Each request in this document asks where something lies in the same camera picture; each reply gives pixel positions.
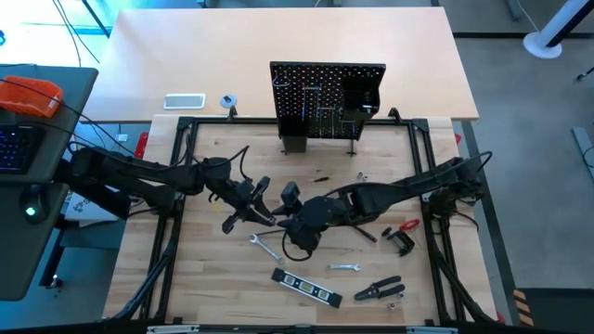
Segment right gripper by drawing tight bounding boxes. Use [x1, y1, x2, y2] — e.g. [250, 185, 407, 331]
[271, 195, 347, 252]

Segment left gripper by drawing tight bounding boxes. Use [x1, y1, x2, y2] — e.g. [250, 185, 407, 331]
[211, 178, 278, 236]

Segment large silver combination wrench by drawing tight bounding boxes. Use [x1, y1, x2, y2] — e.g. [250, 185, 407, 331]
[249, 233, 286, 265]

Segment black silver spirit level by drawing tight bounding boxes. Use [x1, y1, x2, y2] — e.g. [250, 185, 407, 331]
[270, 266, 343, 310]

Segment tall black box holder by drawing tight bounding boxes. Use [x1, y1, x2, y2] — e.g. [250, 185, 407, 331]
[277, 115, 310, 155]

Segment black metal pegboard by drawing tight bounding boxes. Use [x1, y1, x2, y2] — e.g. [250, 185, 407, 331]
[269, 60, 388, 157]

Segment silver double prong hook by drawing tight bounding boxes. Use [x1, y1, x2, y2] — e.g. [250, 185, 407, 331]
[340, 119, 364, 141]

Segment black C-clamp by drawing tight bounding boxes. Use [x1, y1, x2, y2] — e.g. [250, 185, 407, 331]
[381, 225, 417, 258]

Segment white rectangular tablet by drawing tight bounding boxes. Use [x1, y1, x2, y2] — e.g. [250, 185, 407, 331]
[162, 93, 207, 111]

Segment silver metal plate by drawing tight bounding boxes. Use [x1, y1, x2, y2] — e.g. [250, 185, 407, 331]
[146, 324, 201, 334]
[405, 326, 459, 334]

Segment black plastic bin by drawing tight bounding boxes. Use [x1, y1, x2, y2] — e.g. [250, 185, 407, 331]
[341, 73, 382, 123]

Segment white paper sheet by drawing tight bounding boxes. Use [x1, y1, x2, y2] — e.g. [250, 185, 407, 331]
[63, 191, 127, 223]

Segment light wooden desk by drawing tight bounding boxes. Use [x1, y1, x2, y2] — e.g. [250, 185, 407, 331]
[82, 6, 480, 123]

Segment black computer mouse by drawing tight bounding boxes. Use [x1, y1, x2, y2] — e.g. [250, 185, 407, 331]
[18, 184, 46, 225]

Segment dark grey side desk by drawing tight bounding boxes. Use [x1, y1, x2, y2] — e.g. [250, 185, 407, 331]
[0, 63, 99, 302]

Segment black backlit keyboard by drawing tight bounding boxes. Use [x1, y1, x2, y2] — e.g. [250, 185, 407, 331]
[0, 123, 42, 175]

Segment orange plastic case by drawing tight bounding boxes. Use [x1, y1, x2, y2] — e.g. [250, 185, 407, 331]
[0, 74, 65, 119]

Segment white round-base stand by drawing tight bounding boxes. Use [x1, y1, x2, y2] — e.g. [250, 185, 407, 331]
[523, 0, 594, 60]

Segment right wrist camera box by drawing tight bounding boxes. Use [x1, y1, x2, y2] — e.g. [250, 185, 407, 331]
[279, 180, 303, 209]

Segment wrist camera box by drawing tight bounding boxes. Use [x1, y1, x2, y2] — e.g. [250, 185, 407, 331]
[252, 174, 272, 199]
[279, 180, 303, 209]

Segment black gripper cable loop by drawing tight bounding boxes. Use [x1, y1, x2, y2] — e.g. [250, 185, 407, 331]
[280, 228, 318, 263]

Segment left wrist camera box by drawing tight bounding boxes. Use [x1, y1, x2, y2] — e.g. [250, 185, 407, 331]
[252, 174, 272, 199]

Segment black-handled screwdriver red cap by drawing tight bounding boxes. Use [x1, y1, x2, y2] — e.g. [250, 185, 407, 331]
[350, 224, 379, 244]

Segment black aluminium rig frame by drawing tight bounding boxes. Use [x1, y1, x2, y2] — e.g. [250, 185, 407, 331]
[110, 105, 500, 326]

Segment black-handled pliers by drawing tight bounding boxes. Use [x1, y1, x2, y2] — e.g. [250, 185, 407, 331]
[353, 275, 407, 302]

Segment silver rectangular bracket hook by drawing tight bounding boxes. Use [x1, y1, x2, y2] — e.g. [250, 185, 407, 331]
[318, 105, 342, 127]
[300, 84, 323, 122]

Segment thin black floor cable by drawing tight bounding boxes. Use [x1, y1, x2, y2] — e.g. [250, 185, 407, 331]
[50, 0, 83, 68]
[58, 0, 101, 65]

